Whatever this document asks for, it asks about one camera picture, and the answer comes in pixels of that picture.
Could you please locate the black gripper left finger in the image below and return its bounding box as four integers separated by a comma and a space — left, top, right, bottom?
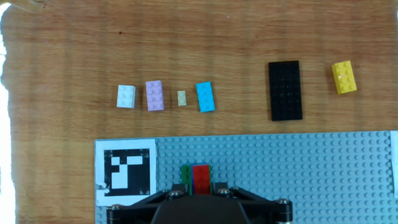
106, 183, 191, 224

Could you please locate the red Lego brick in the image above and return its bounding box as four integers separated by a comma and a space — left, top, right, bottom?
192, 164, 212, 195

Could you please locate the grey Lego baseplate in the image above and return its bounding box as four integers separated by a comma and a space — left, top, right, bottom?
94, 130, 398, 224

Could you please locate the black white fiducial marker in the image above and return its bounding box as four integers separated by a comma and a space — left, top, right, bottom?
389, 130, 398, 198
94, 138, 158, 207

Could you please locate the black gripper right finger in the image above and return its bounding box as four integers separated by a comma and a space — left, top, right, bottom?
211, 182, 294, 224

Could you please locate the black Lego plate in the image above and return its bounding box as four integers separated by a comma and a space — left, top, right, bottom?
268, 60, 303, 122

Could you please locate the white Lego brick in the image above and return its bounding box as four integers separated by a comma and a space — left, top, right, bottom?
116, 85, 137, 110

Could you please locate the pink Lego brick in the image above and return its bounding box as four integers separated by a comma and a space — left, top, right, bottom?
145, 80, 165, 112

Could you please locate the yellow Lego brick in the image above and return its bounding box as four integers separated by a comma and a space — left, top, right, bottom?
331, 60, 358, 95

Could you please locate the wood pattern table mat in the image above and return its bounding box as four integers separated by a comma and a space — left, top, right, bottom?
0, 0, 398, 224

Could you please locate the green Lego brick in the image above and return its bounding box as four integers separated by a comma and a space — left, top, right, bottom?
181, 164, 215, 195

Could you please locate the cyan Lego brick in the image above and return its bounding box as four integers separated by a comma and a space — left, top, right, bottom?
195, 81, 216, 113

